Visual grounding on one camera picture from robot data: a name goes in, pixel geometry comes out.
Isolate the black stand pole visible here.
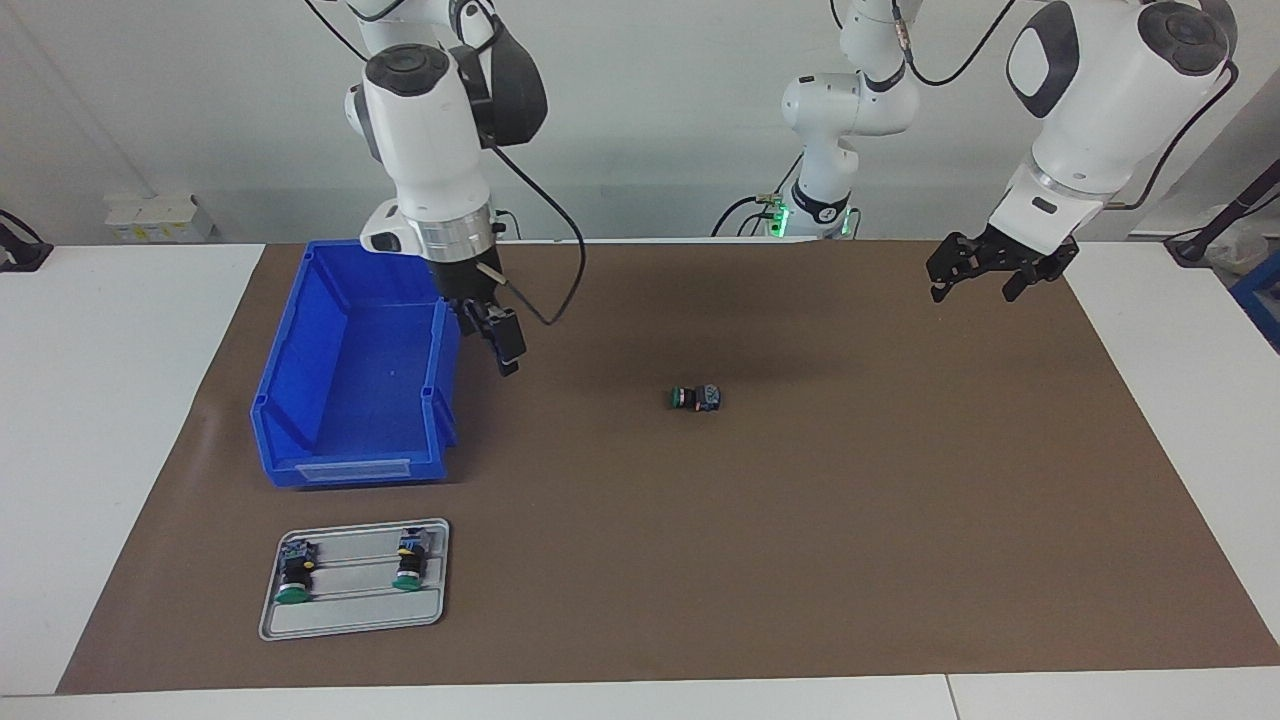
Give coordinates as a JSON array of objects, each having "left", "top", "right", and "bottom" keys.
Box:
[{"left": 1165, "top": 158, "right": 1280, "bottom": 266}]

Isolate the brown table mat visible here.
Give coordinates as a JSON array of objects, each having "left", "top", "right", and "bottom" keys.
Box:
[{"left": 55, "top": 238, "right": 1280, "bottom": 696}]

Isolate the black clamp mount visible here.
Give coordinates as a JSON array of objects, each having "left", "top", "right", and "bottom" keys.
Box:
[{"left": 0, "top": 208, "right": 54, "bottom": 273}]

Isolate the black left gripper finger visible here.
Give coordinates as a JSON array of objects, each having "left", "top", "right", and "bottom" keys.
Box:
[
  {"left": 1003, "top": 245, "right": 1079, "bottom": 303},
  {"left": 926, "top": 235, "right": 986, "bottom": 303}
]

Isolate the grey plastic tray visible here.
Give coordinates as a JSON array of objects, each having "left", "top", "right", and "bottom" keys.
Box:
[{"left": 258, "top": 518, "right": 451, "bottom": 642}]

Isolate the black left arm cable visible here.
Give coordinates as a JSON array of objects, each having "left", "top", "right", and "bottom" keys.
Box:
[{"left": 893, "top": 0, "right": 1241, "bottom": 212}]

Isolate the black base cable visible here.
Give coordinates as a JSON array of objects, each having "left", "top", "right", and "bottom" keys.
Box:
[{"left": 710, "top": 150, "right": 806, "bottom": 238}]

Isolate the clear plastic bag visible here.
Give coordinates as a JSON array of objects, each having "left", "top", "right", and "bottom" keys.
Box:
[{"left": 1205, "top": 220, "right": 1273, "bottom": 276}]

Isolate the blue plastic storage bin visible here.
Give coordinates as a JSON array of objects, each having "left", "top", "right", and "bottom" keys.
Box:
[{"left": 249, "top": 238, "right": 473, "bottom": 490}]

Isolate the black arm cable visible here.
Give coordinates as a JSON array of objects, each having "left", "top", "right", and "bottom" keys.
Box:
[
  {"left": 893, "top": 0, "right": 1241, "bottom": 212},
  {"left": 300, "top": 0, "right": 588, "bottom": 328}
]

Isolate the white cardboard box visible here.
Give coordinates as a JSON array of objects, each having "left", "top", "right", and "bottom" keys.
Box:
[{"left": 103, "top": 193, "right": 216, "bottom": 244}]

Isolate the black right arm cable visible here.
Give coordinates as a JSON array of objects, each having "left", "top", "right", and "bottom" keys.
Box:
[{"left": 300, "top": 0, "right": 588, "bottom": 328}]

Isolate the blue crate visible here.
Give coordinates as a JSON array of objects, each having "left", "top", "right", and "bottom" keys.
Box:
[{"left": 1230, "top": 250, "right": 1280, "bottom": 353}]

